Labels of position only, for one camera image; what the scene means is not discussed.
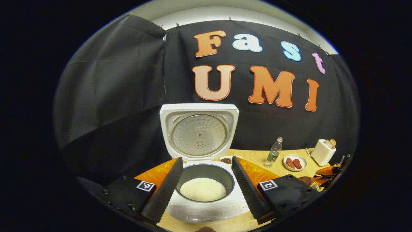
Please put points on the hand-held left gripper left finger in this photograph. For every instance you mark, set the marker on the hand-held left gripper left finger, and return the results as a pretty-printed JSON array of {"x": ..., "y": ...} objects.
[{"x": 164, "y": 193}]

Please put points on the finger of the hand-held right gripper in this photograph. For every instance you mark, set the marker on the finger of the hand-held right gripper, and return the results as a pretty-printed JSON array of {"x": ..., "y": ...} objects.
[
  {"x": 330, "y": 170},
  {"x": 323, "y": 181}
]

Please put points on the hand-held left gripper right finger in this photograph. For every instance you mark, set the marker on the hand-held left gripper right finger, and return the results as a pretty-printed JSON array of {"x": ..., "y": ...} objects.
[{"x": 248, "y": 193}]

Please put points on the brown wooden spoon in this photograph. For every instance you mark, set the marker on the brown wooden spoon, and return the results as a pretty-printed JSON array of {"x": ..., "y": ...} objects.
[{"x": 305, "y": 180}]

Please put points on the white rice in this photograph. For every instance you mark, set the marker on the white rice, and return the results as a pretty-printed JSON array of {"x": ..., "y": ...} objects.
[{"x": 202, "y": 190}]

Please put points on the white rice cooker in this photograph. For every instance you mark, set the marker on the white rice cooker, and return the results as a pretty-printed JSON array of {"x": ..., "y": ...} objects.
[{"x": 199, "y": 135}]

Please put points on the white toaster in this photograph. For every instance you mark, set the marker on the white toaster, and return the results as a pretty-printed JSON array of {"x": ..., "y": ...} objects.
[{"x": 322, "y": 153}]

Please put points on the bread slice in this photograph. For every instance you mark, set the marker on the bread slice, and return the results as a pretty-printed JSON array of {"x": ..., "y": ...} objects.
[
  {"x": 333, "y": 142},
  {"x": 329, "y": 144}
]

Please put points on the white plate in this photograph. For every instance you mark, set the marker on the white plate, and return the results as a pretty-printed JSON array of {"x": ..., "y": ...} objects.
[{"x": 302, "y": 160}]

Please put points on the red meat piece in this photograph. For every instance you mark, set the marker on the red meat piece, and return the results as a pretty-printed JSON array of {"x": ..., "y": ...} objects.
[
  {"x": 290, "y": 163},
  {"x": 297, "y": 164}
]

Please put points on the small clear cup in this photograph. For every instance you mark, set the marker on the small clear cup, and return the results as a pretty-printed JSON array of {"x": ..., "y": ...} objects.
[{"x": 267, "y": 164}]

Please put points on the white divided grain tray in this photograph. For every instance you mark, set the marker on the white divided grain tray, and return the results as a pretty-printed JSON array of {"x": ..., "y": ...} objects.
[{"x": 226, "y": 160}]

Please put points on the clear plastic water bottle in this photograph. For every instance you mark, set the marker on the clear plastic water bottle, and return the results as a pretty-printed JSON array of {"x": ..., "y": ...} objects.
[{"x": 274, "y": 153}]

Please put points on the black backdrop cloth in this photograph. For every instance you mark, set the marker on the black backdrop cloth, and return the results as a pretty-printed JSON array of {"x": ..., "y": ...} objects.
[{"x": 112, "y": 96}]

